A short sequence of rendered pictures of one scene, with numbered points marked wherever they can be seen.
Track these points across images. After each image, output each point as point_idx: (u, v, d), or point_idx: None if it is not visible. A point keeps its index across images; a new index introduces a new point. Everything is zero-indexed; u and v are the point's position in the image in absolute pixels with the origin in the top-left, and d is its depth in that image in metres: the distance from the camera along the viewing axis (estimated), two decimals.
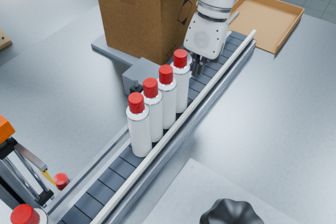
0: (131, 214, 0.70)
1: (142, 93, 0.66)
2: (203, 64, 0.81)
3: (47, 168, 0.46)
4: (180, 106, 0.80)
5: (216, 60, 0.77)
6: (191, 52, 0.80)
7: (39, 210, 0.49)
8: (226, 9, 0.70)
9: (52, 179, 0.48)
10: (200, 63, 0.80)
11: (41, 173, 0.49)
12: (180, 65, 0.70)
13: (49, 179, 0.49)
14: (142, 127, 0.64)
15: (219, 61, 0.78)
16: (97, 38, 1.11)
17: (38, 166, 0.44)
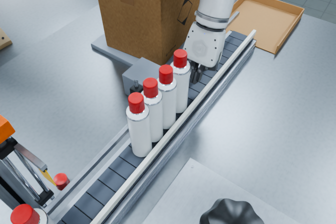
0: (131, 214, 0.70)
1: (142, 93, 0.66)
2: (202, 72, 0.83)
3: (47, 168, 0.46)
4: (180, 106, 0.80)
5: (214, 68, 0.79)
6: (190, 60, 0.82)
7: (39, 210, 0.49)
8: (224, 20, 0.72)
9: (52, 179, 0.48)
10: (198, 70, 0.82)
11: (41, 173, 0.49)
12: (180, 65, 0.70)
13: (49, 179, 0.49)
14: (142, 127, 0.64)
15: (217, 69, 0.80)
16: (97, 38, 1.11)
17: (38, 166, 0.44)
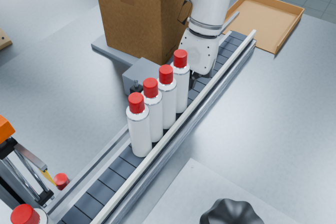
0: (131, 214, 0.70)
1: (142, 93, 0.66)
2: (195, 79, 0.81)
3: (47, 168, 0.46)
4: (180, 106, 0.80)
5: (208, 75, 0.78)
6: None
7: (39, 210, 0.49)
8: (217, 26, 0.70)
9: (52, 179, 0.48)
10: (192, 77, 0.80)
11: (41, 173, 0.49)
12: (180, 65, 0.70)
13: (49, 179, 0.49)
14: (142, 127, 0.64)
15: (210, 76, 0.79)
16: (97, 38, 1.11)
17: (38, 166, 0.44)
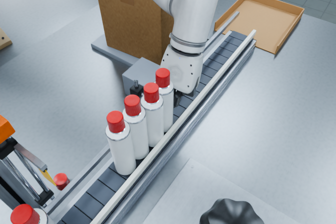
0: (131, 214, 0.70)
1: (125, 109, 0.63)
2: (179, 97, 0.77)
3: (47, 168, 0.46)
4: (166, 125, 0.76)
5: (192, 93, 0.73)
6: None
7: (39, 210, 0.49)
8: (200, 44, 0.66)
9: (52, 179, 0.48)
10: (175, 95, 0.76)
11: (41, 173, 0.49)
12: (164, 85, 0.66)
13: (49, 179, 0.49)
14: (124, 146, 0.61)
15: (195, 95, 0.74)
16: (97, 38, 1.11)
17: (38, 166, 0.44)
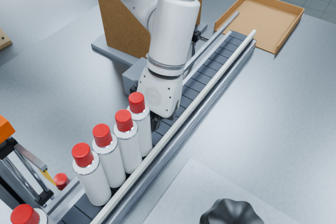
0: (131, 214, 0.70)
1: None
2: (159, 119, 0.72)
3: (47, 168, 0.46)
4: (143, 150, 0.71)
5: (171, 117, 0.68)
6: None
7: (39, 210, 0.49)
8: (177, 66, 0.61)
9: (52, 179, 0.48)
10: (154, 118, 0.71)
11: (41, 173, 0.49)
12: (137, 110, 0.61)
13: (49, 179, 0.49)
14: (96, 178, 0.56)
15: (175, 118, 0.69)
16: (97, 38, 1.11)
17: (38, 166, 0.44)
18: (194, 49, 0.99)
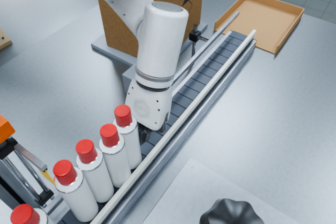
0: (131, 214, 0.70)
1: None
2: (149, 131, 0.69)
3: (47, 168, 0.46)
4: (131, 163, 0.69)
5: (161, 130, 0.66)
6: None
7: (39, 210, 0.49)
8: (166, 78, 0.59)
9: (52, 179, 0.48)
10: (144, 131, 0.69)
11: (41, 173, 0.49)
12: (123, 124, 0.59)
13: (49, 179, 0.49)
14: (81, 194, 0.54)
15: (165, 130, 0.67)
16: (97, 38, 1.11)
17: (38, 166, 0.44)
18: (194, 49, 0.99)
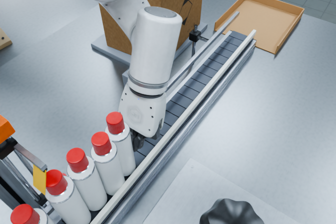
0: (131, 214, 0.70)
1: None
2: (142, 138, 0.68)
3: (47, 169, 0.46)
4: (124, 170, 0.68)
5: (155, 136, 0.65)
6: None
7: (39, 210, 0.49)
8: (159, 85, 0.57)
9: (45, 185, 0.47)
10: (138, 137, 0.67)
11: (33, 179, 0.48)
12: (115, 131, 0.57)
13: (40, 186, 0.48)
14: (72, 204, 0.53)
15: (159, 137, 0.66)
16: (97, 38, 1.11)
17: (38, 166, 0.44)
18: (194, 49, 0.99)
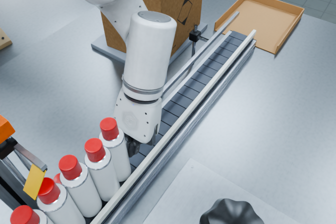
0: (131, 214, 0.70)
1: None
2: (138, 143, 0.67)
3: (47, 170, 0.46)
4: (118, 175, 0.67)
5: (151, 142, 0.64)
6: None
7: (39, 212, 0.49)
8: (154, 90, 0.56)
9: (39, 187, 0.46)
10: (133, 143, 0.66)
11: (26, 182, 0.47)
12: (108, 137, 0.57)
13: (32, 190, 0.47)
14: (67, 210, 0.52)
15: (155, 143, 0.65)
16: (97, 38, 1.11)
17: (38, 166, 0.44)
18: (194, 49, 0.99)
